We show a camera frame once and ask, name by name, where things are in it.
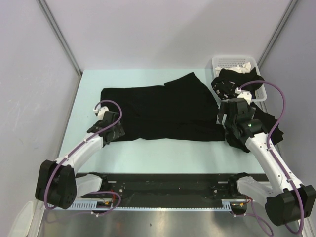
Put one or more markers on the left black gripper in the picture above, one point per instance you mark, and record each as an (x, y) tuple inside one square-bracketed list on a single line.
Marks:
[(119, 131)]

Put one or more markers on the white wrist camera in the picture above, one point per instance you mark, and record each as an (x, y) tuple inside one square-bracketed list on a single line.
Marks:
[(244, 95), (99, 112)]

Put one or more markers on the aluminium frame post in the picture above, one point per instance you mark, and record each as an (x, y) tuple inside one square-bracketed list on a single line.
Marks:
[(59, 35), (277, 32)]

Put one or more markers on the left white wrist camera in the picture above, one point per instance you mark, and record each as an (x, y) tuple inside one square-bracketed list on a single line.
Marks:
[(99, 112)]

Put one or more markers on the black t shirt blue logo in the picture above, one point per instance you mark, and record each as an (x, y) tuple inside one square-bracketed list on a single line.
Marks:
[(183, 109)]

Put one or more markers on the folded black shirt stack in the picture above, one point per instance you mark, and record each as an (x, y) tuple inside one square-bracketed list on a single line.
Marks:
[(267, 121)]

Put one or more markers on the white plastic laundry basket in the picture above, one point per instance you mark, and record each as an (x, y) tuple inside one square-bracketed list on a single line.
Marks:
[(227, 61)]

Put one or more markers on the left aluminium frame post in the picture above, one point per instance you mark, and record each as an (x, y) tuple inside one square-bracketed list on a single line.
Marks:
[(59, 35)]

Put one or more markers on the slotted cable duct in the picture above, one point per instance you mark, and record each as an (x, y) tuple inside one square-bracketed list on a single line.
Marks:
[(103, 206)]

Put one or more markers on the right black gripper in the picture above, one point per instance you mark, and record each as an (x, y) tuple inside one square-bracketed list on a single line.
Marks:
[(223, 109)]

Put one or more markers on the white cloth in basket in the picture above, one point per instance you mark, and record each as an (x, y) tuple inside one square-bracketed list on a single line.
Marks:
[(244, 68)]

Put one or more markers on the black shirts in basket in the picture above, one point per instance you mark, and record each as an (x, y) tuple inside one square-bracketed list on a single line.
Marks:
[(225, 84)]

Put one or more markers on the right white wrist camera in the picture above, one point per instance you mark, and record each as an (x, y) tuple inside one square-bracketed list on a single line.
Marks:
[(244, 95)]

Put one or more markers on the right aluminium frame post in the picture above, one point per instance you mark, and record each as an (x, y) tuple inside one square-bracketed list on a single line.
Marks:
[(277, 32)]

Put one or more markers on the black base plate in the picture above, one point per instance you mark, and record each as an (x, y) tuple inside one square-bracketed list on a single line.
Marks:
[(180, 190)]

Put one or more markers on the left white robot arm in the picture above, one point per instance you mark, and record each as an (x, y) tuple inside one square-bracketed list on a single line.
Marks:
[(58, 185)]

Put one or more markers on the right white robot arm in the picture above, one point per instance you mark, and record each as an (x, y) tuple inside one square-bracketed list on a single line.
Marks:
[(287, 199)]

